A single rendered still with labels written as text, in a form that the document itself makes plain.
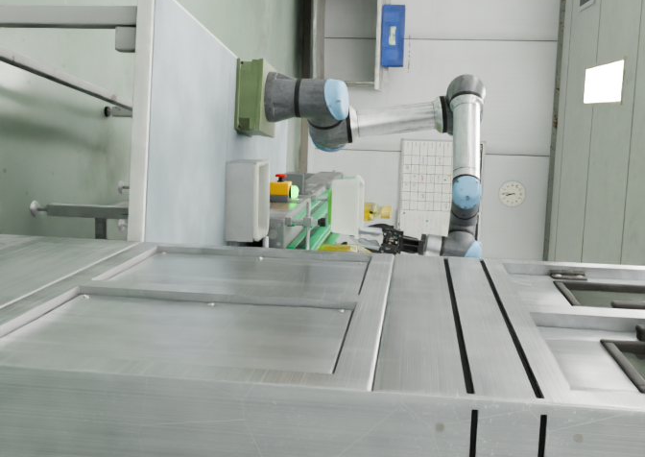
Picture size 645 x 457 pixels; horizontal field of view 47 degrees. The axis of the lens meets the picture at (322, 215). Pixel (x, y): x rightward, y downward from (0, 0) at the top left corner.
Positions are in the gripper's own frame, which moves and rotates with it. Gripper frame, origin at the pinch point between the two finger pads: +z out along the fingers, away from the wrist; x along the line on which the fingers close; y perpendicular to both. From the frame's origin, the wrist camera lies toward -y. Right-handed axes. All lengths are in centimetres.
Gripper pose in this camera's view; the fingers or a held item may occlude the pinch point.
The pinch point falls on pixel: (353, 234)
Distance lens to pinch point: 212.1
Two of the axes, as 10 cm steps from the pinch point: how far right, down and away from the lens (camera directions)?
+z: -9.8, -1.6, 1.1
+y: -1.2, 0.3, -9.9
